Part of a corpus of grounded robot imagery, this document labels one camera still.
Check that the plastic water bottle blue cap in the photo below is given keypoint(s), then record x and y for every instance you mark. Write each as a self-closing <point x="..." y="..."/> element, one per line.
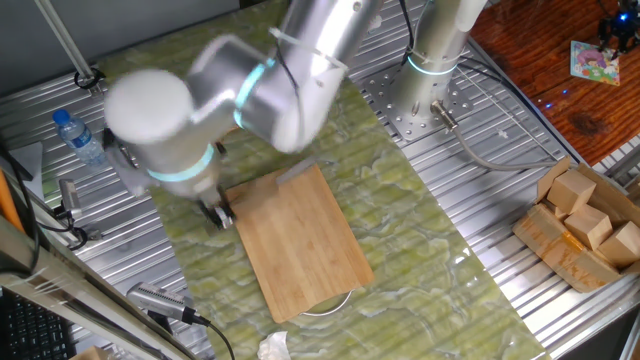
<point x="80" y="140"/>

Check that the light wooden block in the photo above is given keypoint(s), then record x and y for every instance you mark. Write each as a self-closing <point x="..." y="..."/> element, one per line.
<point x="620" y="245"/>
<point x="570" y="192"/>
<point x="92" y="354"/>
<point x="589" y="227"/>

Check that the crumpled white tissue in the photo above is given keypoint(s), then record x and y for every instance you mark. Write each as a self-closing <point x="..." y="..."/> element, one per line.
<point x="274" y="347"/>

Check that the green marble pattern mat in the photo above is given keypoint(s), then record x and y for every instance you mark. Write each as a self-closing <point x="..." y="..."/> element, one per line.
<point x="400" y="240"/>

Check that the aluminium frame profile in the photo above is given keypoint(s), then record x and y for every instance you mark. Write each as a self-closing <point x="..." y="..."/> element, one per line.
<point x="75" y="292"/>

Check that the silver depth camera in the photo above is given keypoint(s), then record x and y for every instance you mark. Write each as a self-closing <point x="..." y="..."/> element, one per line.
<point x="157" y="300"/>

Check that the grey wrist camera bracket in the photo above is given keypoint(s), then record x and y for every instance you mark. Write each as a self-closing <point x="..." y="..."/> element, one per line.
<point x="117" y="150"/>

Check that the brown cardboard box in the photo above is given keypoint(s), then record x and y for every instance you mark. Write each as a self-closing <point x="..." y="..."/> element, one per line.
<point x="555" y="245"/>

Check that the colourful picture card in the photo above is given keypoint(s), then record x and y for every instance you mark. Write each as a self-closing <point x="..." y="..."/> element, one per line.
<point x="595" y="65"/>

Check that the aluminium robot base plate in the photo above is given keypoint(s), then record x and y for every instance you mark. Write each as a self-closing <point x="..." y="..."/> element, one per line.
<point x="380" y="95"/>

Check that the aluminium pole with black foot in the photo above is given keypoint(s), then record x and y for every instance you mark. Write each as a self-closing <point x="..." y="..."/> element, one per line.
<point x="65" y="42"/>

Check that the black gadget with blue light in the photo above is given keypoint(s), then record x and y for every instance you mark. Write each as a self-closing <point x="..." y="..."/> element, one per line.
<point x="622" y="27"/>

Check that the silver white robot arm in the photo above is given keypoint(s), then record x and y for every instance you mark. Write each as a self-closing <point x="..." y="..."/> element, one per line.
<point x="310" y="75"/>

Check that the bamboo cutting board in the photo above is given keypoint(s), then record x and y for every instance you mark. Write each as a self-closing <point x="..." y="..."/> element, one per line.
<point x="300" y="245"/>

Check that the small camera on stand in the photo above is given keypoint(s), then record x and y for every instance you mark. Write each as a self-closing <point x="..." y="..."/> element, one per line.
<point x="69" y="197"/>

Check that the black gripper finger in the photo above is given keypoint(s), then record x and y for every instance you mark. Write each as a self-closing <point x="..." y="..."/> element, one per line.
<point x="225" y="217"/>
<point x="209" y="216"/>

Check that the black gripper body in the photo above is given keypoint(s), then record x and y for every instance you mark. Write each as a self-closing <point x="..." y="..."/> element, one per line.
<point x="212" y="197"/>

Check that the black keyboard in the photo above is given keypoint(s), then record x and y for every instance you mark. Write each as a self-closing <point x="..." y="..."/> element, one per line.
<point x="30" y="330"/>

